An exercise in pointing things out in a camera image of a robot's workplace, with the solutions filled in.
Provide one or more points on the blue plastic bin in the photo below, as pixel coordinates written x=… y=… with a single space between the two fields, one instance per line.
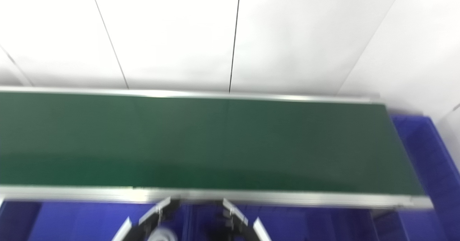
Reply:
x=72 y=223
x=305 y=224

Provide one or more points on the long blue divided bin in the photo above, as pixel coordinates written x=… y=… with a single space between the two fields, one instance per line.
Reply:
x=427 y=162

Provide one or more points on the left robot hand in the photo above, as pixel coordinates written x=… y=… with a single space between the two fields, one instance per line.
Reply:
x=158 y=214

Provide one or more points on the white cylindrical part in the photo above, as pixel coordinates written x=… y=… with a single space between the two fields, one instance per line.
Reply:
x=162 y=234

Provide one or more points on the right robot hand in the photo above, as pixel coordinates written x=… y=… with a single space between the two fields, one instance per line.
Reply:
x=235 y=217

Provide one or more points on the green conveyor belt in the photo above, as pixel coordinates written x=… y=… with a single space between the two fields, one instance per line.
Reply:
x=90 y=193
x=215 y=144

